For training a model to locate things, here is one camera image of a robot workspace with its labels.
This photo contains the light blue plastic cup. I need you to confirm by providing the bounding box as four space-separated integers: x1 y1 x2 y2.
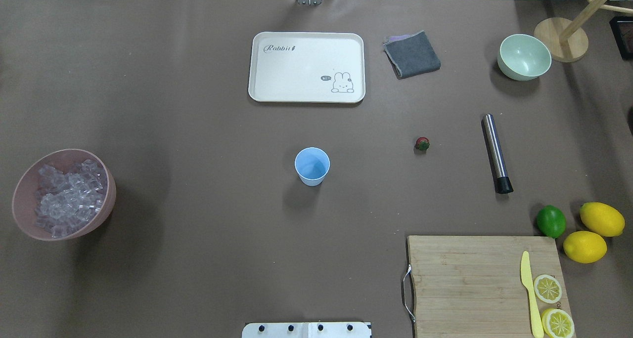
294 147 330 186

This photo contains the clear ice cubes pile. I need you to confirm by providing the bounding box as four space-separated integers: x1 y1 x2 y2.
35 159 108 239

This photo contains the wooden cup tree stand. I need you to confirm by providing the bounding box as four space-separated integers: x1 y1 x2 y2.
534 0 633 63

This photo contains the cream rabbit serving tray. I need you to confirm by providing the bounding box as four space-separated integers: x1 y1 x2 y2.
247 32 366 104

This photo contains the red strawberry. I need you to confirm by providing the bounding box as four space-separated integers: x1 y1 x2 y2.
414 137 430 152

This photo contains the grey folded cloth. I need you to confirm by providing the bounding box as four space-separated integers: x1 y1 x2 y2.
383 30 441 79

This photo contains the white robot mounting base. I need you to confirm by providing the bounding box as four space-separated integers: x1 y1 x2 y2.
241 321 372 338

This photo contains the wooden cutting board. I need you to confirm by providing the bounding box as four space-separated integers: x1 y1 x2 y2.
407 235 571 338

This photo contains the mint green bowl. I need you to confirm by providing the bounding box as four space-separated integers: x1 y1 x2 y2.
497 34 552 81

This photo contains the green lime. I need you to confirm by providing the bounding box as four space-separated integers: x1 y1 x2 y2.
536 205 567 239

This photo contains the pink bowl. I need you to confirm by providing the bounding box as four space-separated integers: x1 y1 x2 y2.
12 149 117 242

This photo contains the lemon slice upper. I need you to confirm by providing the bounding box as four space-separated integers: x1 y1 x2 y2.
533 274 563 304

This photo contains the lemon slice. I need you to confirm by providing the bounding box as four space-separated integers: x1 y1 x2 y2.
541 308 576 338
533 274 563 304

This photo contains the yellow lemon near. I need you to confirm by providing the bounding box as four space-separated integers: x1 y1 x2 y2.
563 231 608 264

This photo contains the yellow lemon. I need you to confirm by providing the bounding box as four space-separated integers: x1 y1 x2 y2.
580 202 626 237
563 231 608 264

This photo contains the lemon slice lower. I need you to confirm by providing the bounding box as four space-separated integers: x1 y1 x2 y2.
541 308 576 338

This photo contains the yellow lemon far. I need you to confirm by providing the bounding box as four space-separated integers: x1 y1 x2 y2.
580 202 626 237

